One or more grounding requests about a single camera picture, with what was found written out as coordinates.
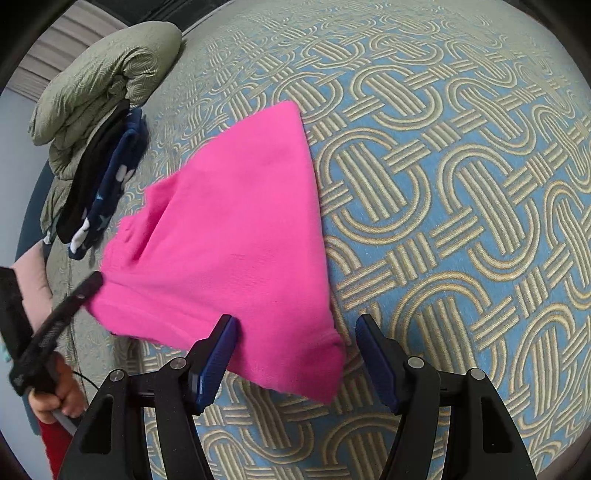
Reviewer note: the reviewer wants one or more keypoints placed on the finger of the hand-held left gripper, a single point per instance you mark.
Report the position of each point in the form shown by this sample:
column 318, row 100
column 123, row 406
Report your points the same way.
column 76, row 297

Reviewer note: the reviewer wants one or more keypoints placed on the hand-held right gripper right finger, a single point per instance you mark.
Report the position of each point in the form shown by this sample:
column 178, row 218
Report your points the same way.
column 376, row 360

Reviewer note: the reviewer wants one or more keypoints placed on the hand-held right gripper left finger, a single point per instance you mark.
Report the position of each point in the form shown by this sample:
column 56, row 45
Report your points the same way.
column 214, row 360

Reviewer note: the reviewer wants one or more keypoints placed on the pink pants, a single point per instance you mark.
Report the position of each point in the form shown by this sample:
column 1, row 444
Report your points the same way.
column 231, row 221

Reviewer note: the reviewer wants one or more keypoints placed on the person's left forearm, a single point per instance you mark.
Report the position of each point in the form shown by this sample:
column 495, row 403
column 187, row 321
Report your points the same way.
column 34, row 281

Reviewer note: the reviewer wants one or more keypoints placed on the person's left hand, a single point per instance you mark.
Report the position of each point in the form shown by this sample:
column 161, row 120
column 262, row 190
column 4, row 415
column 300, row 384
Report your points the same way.
column 62, row 392

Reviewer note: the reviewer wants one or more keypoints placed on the blue headboard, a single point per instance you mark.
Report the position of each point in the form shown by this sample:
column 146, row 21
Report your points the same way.
column 34, row 203

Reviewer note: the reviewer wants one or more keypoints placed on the black garment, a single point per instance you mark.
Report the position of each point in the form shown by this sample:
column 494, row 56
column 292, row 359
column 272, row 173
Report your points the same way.
column 92, row 175

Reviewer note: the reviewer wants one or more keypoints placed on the navy printed garment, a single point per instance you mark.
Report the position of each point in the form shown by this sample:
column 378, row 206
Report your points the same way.
column 120, row 157

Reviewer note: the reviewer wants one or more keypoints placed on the person's red clothing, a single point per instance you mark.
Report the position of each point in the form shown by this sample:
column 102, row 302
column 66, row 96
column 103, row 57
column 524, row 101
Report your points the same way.
column 55, row 447

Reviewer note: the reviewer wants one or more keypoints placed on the bed with patterned bedspread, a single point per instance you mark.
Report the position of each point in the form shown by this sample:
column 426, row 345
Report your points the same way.
column 438, row 184

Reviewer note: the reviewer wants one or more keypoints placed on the folded green quilt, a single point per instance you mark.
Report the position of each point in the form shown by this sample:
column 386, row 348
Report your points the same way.
column 115, row 60

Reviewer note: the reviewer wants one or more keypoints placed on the beige curtain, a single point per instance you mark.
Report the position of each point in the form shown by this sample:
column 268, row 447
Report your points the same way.
column 60, row 46

